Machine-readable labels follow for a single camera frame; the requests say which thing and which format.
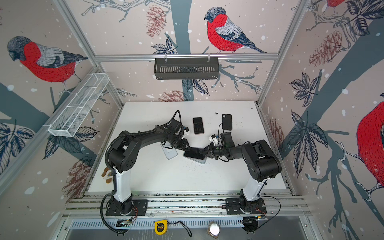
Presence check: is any yellow tape measure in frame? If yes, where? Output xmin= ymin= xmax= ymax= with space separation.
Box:
xmin=154 ymin=220 xmax=168 ymax=236

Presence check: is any horizontal aluminium rail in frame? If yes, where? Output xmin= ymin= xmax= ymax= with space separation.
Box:
xmin=94 ymin=53 xmax=280 ymax=63

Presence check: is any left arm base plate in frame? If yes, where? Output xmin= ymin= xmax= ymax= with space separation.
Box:
xmin=106 ymin=198 xmax=148 ymax=217

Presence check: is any black screen phone purple case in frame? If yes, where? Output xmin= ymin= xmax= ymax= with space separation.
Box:
xmin=184 ymin=148 xmax=206 ymax=160

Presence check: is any white phone camera up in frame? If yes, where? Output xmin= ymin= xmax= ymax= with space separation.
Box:
xmin=161 ymin=142 xmax=178 ymax=160

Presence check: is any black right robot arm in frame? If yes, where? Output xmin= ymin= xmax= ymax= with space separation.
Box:
xmin=200 ymin=132 xmax=282 ymax=215

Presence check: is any light blue phone case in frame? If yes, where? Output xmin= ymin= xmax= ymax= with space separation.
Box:
xmin=186 ymin=157 xmax=207 ymax=165

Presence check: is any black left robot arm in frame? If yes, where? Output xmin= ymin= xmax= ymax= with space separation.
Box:
xmin=100 ymin=110 xmax=190 ymax=235

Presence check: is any brown paw shaped toy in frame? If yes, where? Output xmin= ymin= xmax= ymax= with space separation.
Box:
xmin=101 ymin=168 xmax=113 ymax=184

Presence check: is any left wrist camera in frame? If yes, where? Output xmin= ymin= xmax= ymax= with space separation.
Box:
xmin=180 ymin=126 xmax=191 ymax=139

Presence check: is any white mesh wall shelf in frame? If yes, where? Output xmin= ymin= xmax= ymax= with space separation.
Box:
xmin=48 ymin=73 xmax=110 ymax=137

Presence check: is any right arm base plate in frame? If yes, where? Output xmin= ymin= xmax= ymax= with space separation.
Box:
xmin=222 ymin=197 xmax=267 ymax=215

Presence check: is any round shiny lamp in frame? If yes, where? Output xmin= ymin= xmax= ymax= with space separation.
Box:
xmin=207 ymin=222 xmax=221 ymax=239

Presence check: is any black wire wall basket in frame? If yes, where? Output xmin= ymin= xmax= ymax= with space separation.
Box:
xmin=154 ymin=58 xmax=220 ymax=80

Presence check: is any pink phone case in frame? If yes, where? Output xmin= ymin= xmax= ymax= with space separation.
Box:
xmin=192 ymin=116 xmax=205 ymax=135

